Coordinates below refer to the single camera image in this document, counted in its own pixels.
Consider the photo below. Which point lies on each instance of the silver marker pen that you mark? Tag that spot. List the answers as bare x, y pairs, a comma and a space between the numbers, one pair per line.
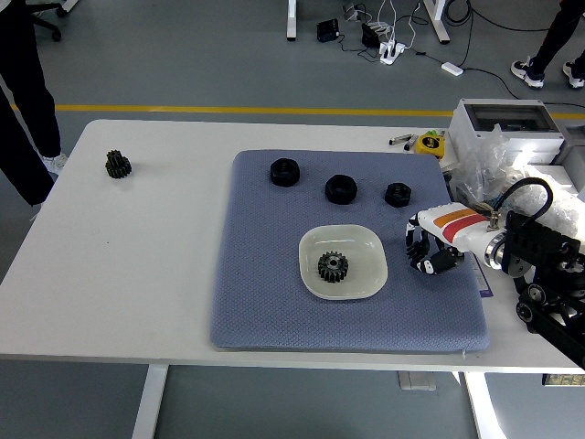
400, 139

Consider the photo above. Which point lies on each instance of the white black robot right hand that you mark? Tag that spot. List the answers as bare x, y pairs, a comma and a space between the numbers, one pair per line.
457, 228

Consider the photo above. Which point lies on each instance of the person in dark trousers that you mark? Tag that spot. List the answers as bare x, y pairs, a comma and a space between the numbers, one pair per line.
548, 46

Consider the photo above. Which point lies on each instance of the white table leg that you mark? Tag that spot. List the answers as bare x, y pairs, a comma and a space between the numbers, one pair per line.
148, 402
484, 411

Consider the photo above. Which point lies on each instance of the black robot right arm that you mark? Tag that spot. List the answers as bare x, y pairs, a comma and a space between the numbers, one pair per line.
548, 256

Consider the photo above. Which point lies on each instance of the black double stepped gear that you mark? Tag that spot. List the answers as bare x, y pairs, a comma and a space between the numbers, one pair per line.
120, 167

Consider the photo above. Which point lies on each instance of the large black hex nut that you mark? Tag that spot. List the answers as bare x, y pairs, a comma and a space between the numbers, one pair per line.
276, 176
331, 194

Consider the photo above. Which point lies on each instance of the person with white shoes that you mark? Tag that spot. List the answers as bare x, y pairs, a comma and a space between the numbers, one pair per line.
23, 114

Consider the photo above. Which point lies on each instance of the white desk leg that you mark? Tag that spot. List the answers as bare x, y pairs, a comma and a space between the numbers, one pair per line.
292, 20
438, 23

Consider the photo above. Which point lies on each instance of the black office chair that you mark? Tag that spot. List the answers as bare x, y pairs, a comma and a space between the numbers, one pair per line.
48, 16

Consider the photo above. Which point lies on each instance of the small black hex nut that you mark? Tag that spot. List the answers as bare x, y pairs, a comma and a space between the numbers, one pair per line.
390, 199

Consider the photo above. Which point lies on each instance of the blue-grey textured mat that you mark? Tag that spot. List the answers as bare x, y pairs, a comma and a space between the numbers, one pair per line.
256, 297

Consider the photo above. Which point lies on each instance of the white power strip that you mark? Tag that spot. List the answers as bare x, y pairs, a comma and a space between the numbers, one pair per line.
392, 52

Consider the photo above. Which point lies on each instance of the white square dish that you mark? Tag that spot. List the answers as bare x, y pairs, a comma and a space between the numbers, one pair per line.
361, 256

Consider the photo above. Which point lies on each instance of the large black gear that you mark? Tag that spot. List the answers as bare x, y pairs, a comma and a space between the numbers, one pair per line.
325, 272

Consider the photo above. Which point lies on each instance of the black charger box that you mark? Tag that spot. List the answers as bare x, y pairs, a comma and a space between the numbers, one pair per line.
328, 31

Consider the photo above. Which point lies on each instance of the black power adapter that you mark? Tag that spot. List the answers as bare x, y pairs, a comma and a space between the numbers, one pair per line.
370, 35

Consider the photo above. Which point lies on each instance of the white small adapter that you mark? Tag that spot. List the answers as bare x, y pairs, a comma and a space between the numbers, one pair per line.
452, 68

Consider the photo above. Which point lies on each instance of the clear plastic bag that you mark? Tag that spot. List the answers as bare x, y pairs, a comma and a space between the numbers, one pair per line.
480, 169

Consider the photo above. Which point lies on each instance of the grey under-table socket box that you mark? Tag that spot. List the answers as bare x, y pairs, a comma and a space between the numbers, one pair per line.
417, 380

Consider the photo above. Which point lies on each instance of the bubble wrap bag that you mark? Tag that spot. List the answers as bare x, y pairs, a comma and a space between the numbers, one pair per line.
566, 215

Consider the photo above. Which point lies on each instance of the yellow tape measure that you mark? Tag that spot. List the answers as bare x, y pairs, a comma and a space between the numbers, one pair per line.
429, 145

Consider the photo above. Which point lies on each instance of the purple white paper sheet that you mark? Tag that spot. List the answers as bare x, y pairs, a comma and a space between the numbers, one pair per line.
482, 283

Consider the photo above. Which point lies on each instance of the white cardboard box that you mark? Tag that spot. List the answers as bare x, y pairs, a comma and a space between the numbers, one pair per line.
535, 151

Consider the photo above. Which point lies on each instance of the small black gear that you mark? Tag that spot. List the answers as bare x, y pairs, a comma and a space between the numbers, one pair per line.
417, 249

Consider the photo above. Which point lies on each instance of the grey electrical enclosure box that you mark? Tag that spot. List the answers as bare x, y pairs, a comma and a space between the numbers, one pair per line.
466, 128

